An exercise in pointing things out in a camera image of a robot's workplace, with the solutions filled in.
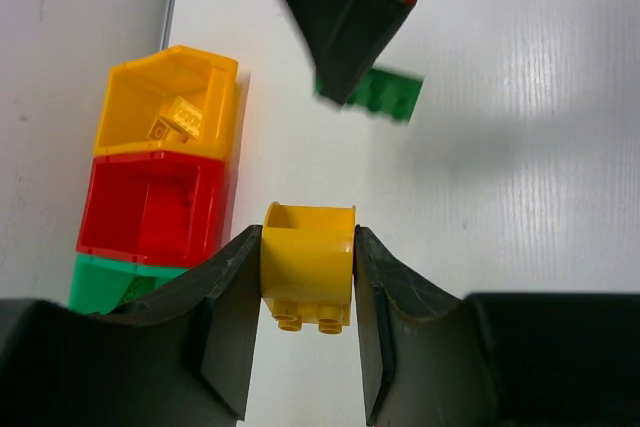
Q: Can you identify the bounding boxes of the yellow green lego piece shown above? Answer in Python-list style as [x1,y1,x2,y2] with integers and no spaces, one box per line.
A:
[260,202,356,335]

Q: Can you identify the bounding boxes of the green plastic bin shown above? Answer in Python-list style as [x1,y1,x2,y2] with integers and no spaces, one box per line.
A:
[68,254,186,314]

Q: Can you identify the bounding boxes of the yellow lego bricks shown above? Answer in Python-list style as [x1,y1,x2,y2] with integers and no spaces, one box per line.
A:
[147,96,203,143]

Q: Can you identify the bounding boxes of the green lego plate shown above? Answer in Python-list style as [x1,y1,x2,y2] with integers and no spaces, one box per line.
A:
[314,65,424,123]

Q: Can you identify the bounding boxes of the red plastic bin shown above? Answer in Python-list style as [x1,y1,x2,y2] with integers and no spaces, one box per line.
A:
[76,151,228,268]

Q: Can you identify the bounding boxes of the yellow plastic bin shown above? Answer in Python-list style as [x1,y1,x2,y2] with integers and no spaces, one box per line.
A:
[94,45,239,160]

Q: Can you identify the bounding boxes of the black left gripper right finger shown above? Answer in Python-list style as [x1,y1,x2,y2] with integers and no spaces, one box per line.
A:
[354,227,639,426]

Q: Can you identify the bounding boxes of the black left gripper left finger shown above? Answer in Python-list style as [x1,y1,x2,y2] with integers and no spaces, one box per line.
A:
[1,225,261,426]

